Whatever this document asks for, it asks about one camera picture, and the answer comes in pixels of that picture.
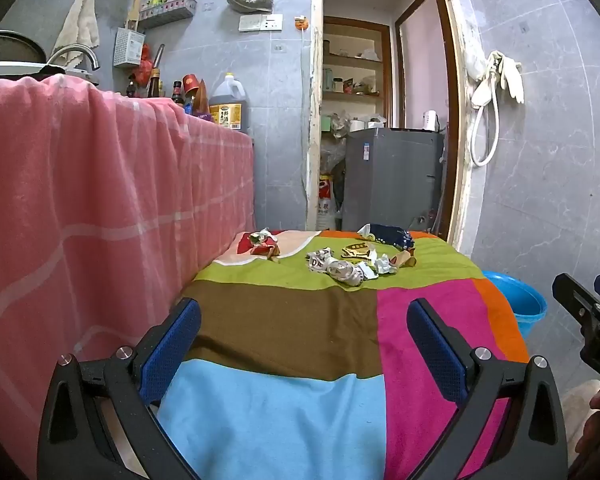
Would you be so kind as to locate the pink checked towel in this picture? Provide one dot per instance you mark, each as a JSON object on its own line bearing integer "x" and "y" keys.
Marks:
{"x": 95, "y": 210}

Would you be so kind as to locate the red white wrapper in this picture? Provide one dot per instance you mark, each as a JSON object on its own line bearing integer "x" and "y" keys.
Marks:
{"x": 259, "y": 245}

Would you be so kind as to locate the gold black wrapper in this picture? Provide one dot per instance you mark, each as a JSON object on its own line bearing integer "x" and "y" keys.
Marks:
{"x": 357, "y": 250}

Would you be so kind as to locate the dark blue wrapper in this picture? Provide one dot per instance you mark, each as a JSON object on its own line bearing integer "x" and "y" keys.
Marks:
{"x": 387, "y": 234}

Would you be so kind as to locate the metal faucet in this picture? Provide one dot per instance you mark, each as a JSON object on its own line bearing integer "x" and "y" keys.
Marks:
{"x": 75, "y": 51}

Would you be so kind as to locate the white red rice bag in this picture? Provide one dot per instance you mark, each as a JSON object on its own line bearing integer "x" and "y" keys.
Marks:
{"x": 327, "y": 202}

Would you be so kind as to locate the pink door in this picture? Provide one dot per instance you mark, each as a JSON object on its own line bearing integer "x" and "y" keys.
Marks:
{"x": 422, "y": 60}

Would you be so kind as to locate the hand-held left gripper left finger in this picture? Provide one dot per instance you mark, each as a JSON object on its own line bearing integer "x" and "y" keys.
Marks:
{"x": 177, "y": 340}

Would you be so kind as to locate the metal pot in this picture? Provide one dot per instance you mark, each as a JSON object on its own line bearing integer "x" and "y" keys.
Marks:
{"x": 15, "y": 50}

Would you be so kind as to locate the orange wall hook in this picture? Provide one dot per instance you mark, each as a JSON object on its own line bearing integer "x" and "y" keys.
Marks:
{"x": 301, "y": 23}

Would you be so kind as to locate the orange packet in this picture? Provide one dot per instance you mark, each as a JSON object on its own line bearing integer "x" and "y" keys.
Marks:
{"x": 202, "y": 100}

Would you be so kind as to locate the wooden cutting board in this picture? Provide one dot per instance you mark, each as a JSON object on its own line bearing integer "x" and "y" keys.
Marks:
{"x": 134, "y": 12}

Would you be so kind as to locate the wooden shelf unit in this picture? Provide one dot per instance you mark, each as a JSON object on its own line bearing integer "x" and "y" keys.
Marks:
{"x": 352, "y": 62}

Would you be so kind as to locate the white kettle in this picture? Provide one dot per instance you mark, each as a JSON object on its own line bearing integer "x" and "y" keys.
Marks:
{"x": 430, "y": 121}

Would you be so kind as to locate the grey wall shelf basket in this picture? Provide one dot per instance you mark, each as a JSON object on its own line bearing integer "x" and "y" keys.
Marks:
{"x": 167, "y": 14}

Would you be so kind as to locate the multicoloured patchwork blanket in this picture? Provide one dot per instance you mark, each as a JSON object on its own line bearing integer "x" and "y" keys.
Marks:
{"x": 300, "y": 340}

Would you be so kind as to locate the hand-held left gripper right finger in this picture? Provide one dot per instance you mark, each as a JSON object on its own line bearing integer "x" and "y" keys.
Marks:
{"x": 437, "y": 350}

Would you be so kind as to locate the red-capped soy sauce bottle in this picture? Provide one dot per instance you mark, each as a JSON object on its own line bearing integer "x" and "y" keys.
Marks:
{"x": 178, "y": 95}

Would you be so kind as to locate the large cooking oil jug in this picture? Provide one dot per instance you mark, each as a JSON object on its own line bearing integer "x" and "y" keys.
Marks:
{"x": 228, "y": 105}

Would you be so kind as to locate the white utensil holder basket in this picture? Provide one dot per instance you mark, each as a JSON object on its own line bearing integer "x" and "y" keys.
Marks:
{"x": 128, "y": 47}

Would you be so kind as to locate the pile of plastic bags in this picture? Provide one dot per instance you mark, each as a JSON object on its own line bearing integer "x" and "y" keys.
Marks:
{"x": 332, "y": 147}

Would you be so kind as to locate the white rubber gloves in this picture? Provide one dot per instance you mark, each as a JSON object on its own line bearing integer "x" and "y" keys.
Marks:
{"x": 512, "y": 77}

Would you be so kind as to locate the white wall socket panel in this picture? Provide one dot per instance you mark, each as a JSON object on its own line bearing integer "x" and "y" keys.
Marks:
{"x": 260, "y": 22}

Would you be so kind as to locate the purple packet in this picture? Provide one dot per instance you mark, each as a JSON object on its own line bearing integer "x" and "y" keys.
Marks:
{"x": 197, "y": 110}

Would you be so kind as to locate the blue plastic bucket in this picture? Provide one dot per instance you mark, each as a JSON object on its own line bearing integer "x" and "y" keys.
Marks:
{"x": 522, "y": 305}

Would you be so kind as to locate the person's right leg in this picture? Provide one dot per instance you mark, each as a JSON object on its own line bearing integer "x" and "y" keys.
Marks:
{"x": 577, "y": 405}

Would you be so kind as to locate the grey washing machine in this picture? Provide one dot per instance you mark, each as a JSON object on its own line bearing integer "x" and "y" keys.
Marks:
{"x": 390, "y": 180}

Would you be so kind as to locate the silver wrapper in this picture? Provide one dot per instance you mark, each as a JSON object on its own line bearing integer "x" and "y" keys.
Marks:
{"x": 337, "y": 267}

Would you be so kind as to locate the red plastic bag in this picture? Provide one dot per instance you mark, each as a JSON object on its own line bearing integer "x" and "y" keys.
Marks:
{"x": 142, "y": 67}

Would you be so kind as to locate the tall dark glass bottle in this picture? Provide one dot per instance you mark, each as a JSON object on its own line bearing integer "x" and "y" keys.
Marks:
{"x": 154, "y": 85}

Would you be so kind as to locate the beige hanging towel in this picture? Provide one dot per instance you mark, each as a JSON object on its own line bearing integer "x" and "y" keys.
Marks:
{"x": 80, "y": 25}

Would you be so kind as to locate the small dark bottle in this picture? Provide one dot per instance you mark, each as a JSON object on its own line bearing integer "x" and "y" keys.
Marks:
{"x": 131, "y": 87}

